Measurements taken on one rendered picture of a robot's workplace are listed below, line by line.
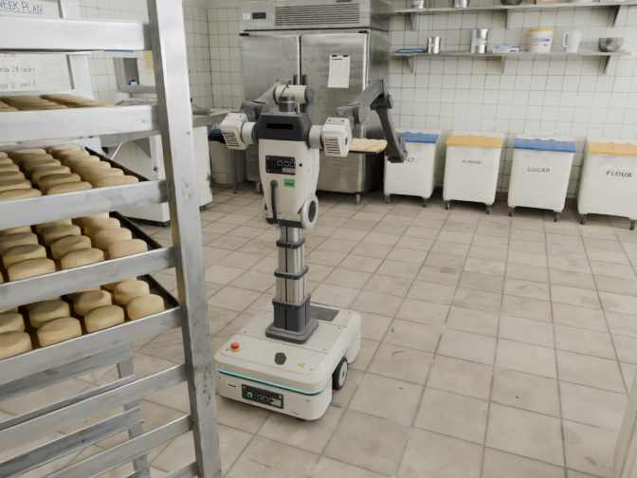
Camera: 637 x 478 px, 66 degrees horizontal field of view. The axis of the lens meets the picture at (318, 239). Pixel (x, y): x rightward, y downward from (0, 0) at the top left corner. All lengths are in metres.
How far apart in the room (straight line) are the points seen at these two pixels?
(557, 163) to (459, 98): 1.33
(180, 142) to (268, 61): 4.84
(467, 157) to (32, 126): 4.77
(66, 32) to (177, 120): 0.14
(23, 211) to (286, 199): 1.52
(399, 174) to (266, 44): 1.94
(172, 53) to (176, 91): 0.04
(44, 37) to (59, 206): 0.18
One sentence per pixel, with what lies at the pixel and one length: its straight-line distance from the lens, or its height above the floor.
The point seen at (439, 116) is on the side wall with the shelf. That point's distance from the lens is 5.81.
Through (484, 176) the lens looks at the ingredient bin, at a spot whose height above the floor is 0.39.
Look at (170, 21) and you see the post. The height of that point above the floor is 1.52.
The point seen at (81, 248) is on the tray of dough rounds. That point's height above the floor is 1.24.
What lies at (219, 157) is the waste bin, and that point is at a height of 0.34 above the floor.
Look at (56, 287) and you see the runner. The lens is 0.64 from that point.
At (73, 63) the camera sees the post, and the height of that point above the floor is 1.47.
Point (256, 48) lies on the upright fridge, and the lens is 5.50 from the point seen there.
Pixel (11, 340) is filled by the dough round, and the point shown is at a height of 1.15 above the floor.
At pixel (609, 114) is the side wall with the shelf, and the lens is 5.80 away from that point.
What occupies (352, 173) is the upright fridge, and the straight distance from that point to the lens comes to 5.17.
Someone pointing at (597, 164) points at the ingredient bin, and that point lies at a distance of 5.19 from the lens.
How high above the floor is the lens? 1.47
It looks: 20 degrees down
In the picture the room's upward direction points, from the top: straight up
